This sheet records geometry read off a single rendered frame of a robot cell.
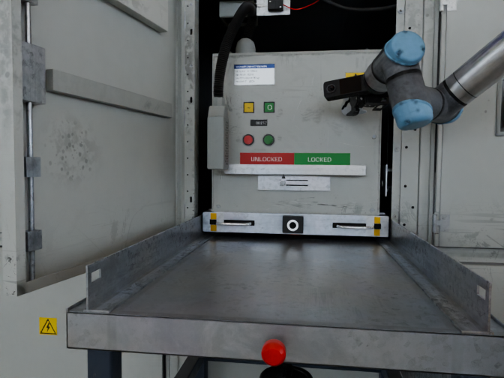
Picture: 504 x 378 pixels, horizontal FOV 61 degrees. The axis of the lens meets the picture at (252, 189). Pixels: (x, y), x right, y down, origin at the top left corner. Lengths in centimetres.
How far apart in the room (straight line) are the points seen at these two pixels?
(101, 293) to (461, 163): 98
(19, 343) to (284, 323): 116
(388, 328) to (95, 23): 84
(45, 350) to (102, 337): 91
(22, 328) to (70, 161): 80
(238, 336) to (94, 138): 57
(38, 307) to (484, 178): 139
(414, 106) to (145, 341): 67
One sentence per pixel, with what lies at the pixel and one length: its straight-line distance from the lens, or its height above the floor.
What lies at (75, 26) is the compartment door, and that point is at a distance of 100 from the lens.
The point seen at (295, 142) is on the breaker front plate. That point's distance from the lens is 126.
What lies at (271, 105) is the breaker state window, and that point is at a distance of 128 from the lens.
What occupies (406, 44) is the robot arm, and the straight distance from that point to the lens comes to 97.
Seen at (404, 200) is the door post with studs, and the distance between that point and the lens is 129.
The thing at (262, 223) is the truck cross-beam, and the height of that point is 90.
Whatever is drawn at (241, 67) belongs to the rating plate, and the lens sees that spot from 131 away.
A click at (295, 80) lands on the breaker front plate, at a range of 128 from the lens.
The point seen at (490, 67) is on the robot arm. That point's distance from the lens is 103.
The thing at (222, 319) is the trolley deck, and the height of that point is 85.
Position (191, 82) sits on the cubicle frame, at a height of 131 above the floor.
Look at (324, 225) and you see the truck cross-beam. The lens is 126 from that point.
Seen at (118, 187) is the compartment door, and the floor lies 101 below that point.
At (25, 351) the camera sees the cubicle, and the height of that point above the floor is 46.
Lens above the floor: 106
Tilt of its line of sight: 3 degrees down
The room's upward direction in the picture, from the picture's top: 1 degrees clockwise
